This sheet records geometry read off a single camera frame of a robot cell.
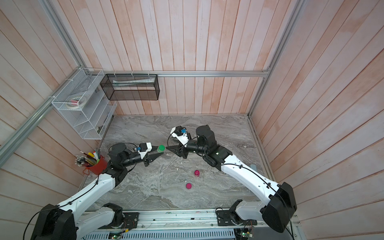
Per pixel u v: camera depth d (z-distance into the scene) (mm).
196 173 879
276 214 382
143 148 602
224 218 734
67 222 390
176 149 611
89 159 795
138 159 661
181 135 566
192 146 599
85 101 757
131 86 1042
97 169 833
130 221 730
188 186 849
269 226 446
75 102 732
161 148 689
